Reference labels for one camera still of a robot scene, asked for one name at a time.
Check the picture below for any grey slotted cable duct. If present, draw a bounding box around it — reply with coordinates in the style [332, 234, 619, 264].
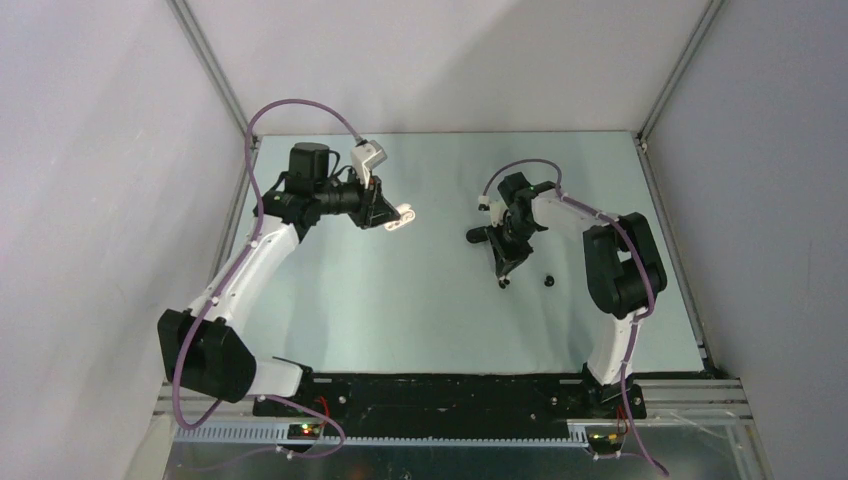
[173, 422, 590, 448]

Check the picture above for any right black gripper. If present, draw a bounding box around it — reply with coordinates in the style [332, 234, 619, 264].
[486, 217, 542, 277]

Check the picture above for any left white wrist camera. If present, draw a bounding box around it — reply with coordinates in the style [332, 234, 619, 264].
[351, 140, 388, 187]

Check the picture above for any black earbud charging case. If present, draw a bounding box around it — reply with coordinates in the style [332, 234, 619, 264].
[465, 226, 488, 244]

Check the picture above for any right controller board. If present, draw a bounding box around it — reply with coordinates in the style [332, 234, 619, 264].
[588, 433, 626, 446]

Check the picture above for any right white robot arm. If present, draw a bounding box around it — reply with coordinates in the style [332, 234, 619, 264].
[466, 173, 667, 418]

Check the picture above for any white earbud charging case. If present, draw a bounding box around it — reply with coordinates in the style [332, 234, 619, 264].
[383, 203, 416, 232]

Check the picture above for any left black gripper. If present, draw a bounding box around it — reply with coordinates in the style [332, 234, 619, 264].
[313, 165, 399, 230]

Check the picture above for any controller board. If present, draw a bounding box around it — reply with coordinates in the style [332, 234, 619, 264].
[588, 433, 626, 446]
[286, 423, 323, 441]

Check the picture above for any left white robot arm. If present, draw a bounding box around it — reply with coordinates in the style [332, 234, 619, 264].
[157, 140, 413, 417]

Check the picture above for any left controller board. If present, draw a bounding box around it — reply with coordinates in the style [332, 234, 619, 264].
[286, 423, 323, 441]

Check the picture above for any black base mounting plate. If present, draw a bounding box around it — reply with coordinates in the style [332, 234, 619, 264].
[293, 373, 647, 440]

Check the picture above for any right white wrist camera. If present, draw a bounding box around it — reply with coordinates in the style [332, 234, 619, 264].
[478, 195, 502, 227]

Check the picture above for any aluminium frame rail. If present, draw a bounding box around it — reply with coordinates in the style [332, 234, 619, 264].
[152, 378, 754, 424]

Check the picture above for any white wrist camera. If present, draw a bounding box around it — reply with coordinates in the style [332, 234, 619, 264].
[478, 195, 502, 227]
[351, 140, 388, 187]

